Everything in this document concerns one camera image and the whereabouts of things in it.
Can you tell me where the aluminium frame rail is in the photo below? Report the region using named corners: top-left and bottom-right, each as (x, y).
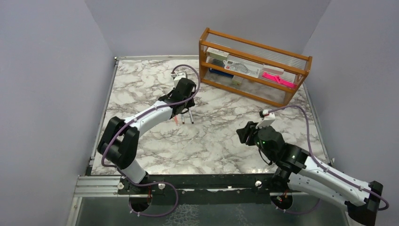
top-left (73, 174), bottom-right (343, 202)

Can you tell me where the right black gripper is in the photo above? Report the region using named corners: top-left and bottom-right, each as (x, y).
top-left (237, 120), bottom-right (275, 161)

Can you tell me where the small cream box lower shelf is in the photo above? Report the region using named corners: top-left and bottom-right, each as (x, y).
top-left (231, 75), bottom-right (244, 87)

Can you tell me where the white box top shelf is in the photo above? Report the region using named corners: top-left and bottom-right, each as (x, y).
top-left (206, 47), bottom-right (229, 61)

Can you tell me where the pink plastic item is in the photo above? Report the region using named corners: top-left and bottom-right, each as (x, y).
top-left (262, 72), bottom-right (296, 89)

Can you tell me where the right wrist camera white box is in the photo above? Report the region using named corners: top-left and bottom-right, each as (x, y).
top-left (255, 110), bottom-right (276, 129)

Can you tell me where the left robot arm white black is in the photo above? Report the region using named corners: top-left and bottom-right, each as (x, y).
top-left (97, 78), bottom-right (197, 194)

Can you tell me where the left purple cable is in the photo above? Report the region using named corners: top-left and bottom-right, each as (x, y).
top-left (100, 65), bottom-right (202, 218)

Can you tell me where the white printed flat package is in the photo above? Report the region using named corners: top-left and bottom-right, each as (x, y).
top-left (223, 60), bottom-right (261, 78)

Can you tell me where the white pink flat box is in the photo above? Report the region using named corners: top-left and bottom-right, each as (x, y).
top-left (263, 65), bottom-right (284, 75)

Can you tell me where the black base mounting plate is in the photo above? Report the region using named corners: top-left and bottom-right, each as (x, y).
top-left (117, 173), bottom-right (288, 205)

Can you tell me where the blue box lower shelf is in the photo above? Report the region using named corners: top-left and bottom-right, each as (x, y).
top-left (208, 68), bottom-right (234, 79)

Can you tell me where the wooden orange shelf rack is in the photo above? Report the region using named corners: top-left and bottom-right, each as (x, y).
top-left (199, 28), bottom-right (313, 107)

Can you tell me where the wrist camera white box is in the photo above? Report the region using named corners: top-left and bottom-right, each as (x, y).
top-left (171, 72), bottom-right (187, 83)
top-left (255, 110), bottom-right (276, 129)

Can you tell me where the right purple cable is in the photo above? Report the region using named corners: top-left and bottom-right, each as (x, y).
top-left (268, 105), bottom-right (390, 215)

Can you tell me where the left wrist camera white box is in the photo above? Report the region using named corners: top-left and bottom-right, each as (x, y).
top-left (171, 72), bottom-right (187, 83)

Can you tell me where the purple cable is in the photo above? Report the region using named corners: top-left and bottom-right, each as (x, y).
top-left (268, 105), bottom-right (390, 215)
top-left (100, 65), bottom-right (202, 218)

